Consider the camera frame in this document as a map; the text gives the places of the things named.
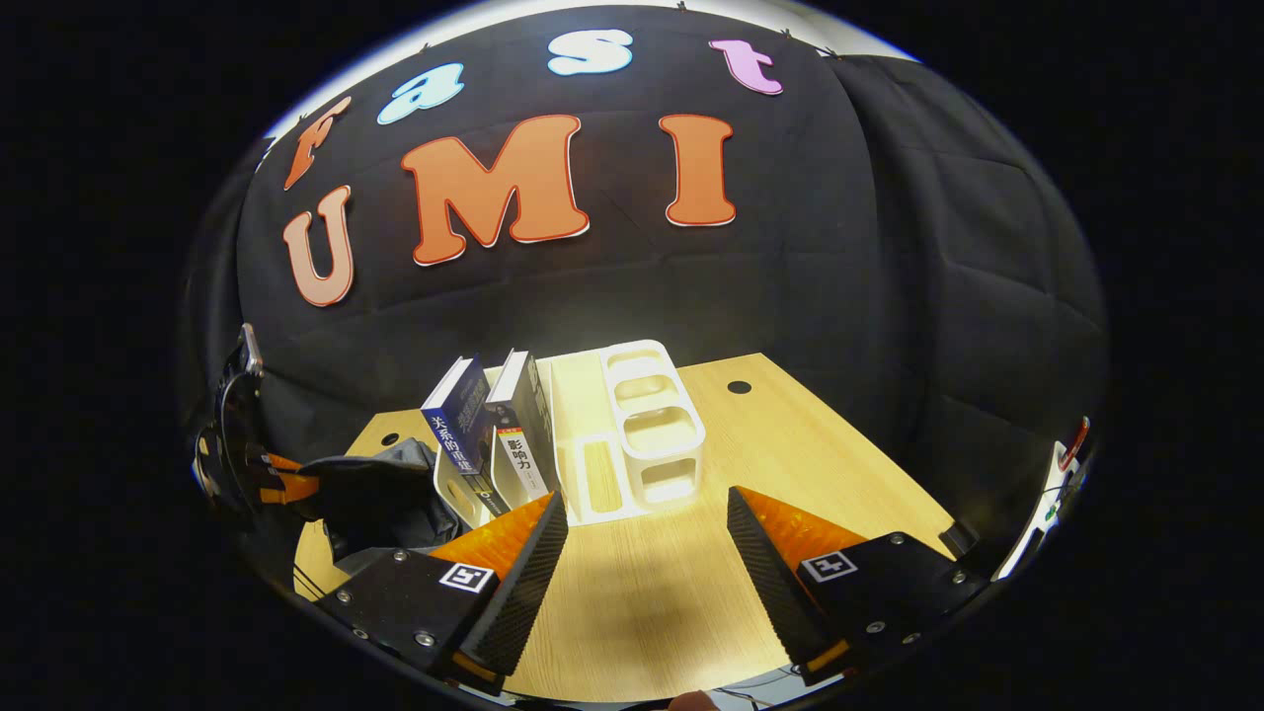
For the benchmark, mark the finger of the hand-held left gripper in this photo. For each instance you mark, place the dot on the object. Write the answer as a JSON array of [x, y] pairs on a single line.
[[278, 461], [291, 488]]

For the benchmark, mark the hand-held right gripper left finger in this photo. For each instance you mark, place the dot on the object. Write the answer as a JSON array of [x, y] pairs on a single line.
[[523, 583]]

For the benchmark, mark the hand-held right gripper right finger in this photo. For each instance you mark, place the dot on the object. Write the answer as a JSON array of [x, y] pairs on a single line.
[[770, 573]]

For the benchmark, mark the grey schoolbag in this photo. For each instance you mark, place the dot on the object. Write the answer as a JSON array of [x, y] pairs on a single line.
[[380, 499]]

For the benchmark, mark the white plastic bookshelf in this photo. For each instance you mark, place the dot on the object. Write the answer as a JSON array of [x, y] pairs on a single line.
[[657, 444]]

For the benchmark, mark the blue book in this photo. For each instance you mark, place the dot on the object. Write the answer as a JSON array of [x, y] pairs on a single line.
[[462, 420]]

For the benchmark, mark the black backdrop cloth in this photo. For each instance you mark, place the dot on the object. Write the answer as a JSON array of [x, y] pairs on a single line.
[[790, 286]]

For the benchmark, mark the white object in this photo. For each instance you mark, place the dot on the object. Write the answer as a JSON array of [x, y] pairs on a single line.
[[1057, 494]]

